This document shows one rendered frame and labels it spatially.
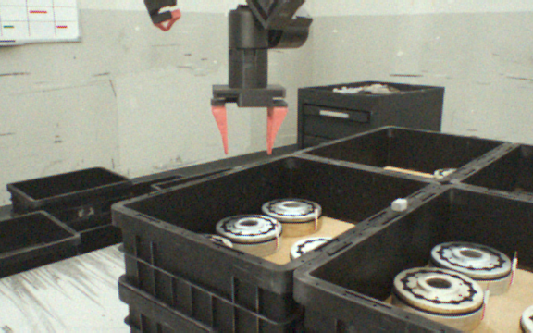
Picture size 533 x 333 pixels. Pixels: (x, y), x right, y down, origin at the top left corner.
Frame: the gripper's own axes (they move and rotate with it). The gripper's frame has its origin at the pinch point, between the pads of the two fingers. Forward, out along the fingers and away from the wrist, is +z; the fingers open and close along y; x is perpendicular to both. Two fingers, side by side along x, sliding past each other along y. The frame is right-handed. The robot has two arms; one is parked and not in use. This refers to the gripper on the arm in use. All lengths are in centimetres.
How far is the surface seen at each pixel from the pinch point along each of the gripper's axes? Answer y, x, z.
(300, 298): -1.7, 31.8, 6.9
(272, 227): -3.8, 0.8, 12.4
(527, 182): -61, -20, 13
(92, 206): 47, -111, 47
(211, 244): 6.1, 22.6, 5.2
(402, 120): -84, -142, 22
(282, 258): -4.6, 5.9, 15.3
